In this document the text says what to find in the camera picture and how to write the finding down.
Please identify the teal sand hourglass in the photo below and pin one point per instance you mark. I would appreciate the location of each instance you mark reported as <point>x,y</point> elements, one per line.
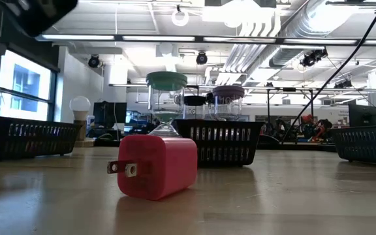
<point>166,81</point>

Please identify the red sand hourglass black caps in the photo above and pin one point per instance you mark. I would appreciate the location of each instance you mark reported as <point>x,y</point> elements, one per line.
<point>194,100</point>

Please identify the pink USB wall charger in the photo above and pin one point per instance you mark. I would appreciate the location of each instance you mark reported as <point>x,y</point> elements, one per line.
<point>165,169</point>

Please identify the purple sand hourglass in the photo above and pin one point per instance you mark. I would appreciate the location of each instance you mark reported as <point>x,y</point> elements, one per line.
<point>228,92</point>

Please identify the black ceiling spotlight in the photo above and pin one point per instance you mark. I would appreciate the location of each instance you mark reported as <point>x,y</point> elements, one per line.
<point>313,57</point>
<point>94,61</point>

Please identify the white light bulb on base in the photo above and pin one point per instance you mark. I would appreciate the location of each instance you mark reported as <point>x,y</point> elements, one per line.
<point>80,104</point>

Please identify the black computer monitor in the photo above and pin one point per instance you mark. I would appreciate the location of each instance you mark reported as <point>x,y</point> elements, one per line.
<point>109,112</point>
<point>362,115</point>

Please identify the black slotted plastic basket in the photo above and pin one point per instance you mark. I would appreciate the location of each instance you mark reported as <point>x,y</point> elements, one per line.
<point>367,143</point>
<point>28,137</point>
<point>227,143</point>

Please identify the black overhead frame bar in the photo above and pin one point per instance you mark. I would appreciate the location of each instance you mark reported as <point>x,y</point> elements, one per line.
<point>198,38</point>

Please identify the black metal rack frame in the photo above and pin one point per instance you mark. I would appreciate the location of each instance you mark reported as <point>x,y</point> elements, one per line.
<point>268,104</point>

